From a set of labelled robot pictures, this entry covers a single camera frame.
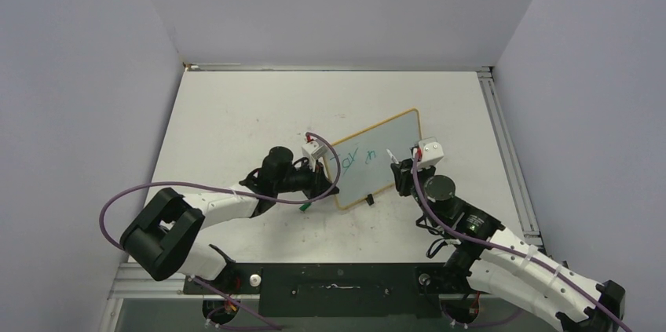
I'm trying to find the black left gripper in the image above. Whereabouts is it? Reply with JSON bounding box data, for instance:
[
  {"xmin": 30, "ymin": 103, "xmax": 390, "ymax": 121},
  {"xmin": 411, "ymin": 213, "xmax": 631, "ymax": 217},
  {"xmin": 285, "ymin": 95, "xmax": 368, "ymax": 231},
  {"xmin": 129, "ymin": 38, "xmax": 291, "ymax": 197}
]
[{"xmin": 275, "ymin": 157, "xmax": 338, "ymax": 202}]

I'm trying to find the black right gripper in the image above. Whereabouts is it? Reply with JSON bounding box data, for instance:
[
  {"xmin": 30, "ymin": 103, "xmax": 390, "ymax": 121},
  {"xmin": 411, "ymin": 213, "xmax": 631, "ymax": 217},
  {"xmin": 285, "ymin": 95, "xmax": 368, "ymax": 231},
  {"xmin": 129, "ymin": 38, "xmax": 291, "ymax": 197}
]
[{"xmin": 392, "ymin": 157, "xmax": 442, "ymax": 228}]

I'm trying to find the green capped whiteboard marker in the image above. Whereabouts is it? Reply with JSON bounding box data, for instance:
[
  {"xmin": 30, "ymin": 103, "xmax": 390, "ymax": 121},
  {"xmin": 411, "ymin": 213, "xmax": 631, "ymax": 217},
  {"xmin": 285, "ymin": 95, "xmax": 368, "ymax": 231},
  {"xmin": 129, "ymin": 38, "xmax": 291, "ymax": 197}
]
[{"xmin": 386, "ymin": 149, "xmax": 400, "ymax": 165}]

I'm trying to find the yellow framed whiteboard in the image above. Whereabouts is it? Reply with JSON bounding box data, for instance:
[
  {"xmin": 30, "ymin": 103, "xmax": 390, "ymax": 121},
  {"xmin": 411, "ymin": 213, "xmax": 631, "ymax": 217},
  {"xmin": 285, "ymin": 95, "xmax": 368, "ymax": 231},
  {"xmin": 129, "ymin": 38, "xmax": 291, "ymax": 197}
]
[{"xmin": 324, "ymin": 108, "xmax": 422, "ymax": 210}]

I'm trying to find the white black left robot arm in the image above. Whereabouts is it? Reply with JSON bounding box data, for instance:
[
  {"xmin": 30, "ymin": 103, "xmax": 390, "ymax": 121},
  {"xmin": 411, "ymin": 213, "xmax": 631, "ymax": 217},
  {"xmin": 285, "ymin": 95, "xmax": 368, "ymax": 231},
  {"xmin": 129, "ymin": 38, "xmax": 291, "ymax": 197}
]
[{"xmin": 119, "ymin": 144, "xmax": 339, "ymax": 294}]

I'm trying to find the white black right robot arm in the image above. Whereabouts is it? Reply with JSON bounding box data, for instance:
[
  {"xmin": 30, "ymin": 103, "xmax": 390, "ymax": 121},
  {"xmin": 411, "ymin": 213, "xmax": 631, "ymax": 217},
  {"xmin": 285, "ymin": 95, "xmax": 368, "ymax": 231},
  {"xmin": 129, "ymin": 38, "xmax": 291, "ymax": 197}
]
[{"xmin": 390, "ymin": 157, "xmax": 630, "ymax": 331}]

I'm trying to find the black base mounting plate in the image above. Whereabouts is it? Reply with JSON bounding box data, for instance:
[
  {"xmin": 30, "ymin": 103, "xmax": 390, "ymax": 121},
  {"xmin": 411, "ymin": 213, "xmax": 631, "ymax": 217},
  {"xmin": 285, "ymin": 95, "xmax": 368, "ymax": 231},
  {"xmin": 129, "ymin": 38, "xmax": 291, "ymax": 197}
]
[{"xmin": 212, "ymin": 263, "xmax": 475, "ymax": 318}]

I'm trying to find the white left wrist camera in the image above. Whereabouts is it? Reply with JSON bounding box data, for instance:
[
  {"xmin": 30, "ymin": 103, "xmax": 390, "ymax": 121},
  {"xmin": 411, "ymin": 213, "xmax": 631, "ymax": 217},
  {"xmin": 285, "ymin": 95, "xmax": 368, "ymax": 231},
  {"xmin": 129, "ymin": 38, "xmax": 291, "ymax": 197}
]
[{"xmin": 301, "ymin": 140, "xmax": 328, "ymax": 168}]

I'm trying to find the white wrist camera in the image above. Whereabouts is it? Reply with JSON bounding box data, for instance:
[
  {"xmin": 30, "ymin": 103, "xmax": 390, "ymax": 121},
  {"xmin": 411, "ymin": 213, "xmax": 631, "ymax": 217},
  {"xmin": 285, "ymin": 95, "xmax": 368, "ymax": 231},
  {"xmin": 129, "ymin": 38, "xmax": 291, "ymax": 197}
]
[
  {"xmin": 417, "ymin": 137, "xmax": 445, "ymax": 170},
  {"xmin": 301, "ymin": 140, "xmax": 328, "ymax": 168}
]

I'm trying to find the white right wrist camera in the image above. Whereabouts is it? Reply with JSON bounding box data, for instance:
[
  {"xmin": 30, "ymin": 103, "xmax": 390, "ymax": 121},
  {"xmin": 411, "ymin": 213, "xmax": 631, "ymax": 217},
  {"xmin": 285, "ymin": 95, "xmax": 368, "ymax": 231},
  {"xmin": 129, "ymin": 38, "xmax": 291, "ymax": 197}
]
[{"xmin": 417, "ymin": 137, "xmax": 445, "ymax": 170}]

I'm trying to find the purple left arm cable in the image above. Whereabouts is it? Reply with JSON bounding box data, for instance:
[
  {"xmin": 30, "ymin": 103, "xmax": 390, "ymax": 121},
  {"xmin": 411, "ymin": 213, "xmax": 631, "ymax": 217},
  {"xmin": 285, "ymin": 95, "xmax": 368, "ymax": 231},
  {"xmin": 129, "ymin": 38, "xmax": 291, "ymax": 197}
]
[{"xmin": 98, "ymin": 132, "xmax": 342, "ymax": 330}]

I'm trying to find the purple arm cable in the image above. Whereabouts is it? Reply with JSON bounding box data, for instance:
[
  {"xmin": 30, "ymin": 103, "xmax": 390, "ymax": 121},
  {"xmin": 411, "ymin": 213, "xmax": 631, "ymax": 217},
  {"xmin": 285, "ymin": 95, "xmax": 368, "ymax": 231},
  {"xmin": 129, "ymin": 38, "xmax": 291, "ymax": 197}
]
[
  {"xmin": 411, "ymin": 148, "xmax": 633, "ymax": 332},
  {"xmin": 98, "ymin": 132, "xmax": 342, "ymax": 330}
]

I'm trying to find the aluminium right side rail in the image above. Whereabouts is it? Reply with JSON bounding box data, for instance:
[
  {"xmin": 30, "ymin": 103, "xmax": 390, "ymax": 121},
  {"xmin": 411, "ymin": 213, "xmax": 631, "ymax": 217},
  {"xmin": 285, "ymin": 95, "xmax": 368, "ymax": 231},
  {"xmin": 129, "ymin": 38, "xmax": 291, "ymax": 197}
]
[{"xmin": 477, "ymin": 67, "xmax": 544, "ymax": 249}]

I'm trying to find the aluminium back rail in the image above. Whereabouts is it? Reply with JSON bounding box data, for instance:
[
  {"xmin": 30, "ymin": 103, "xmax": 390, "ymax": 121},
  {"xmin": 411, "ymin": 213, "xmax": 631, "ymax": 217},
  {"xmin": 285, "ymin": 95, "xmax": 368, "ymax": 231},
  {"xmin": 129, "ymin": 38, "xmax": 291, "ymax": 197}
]
[{"xmin": 185, "ymin": 64, "xmax": 492, "ymax": 73}]

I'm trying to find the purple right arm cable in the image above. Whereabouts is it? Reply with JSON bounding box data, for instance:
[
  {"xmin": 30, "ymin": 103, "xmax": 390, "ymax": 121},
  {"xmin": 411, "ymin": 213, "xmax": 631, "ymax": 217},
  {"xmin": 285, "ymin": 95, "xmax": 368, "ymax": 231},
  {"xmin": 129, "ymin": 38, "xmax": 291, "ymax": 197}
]
[{"xmin": 411, "ymin": 148, "xmax": 633, "ymax": 332}]

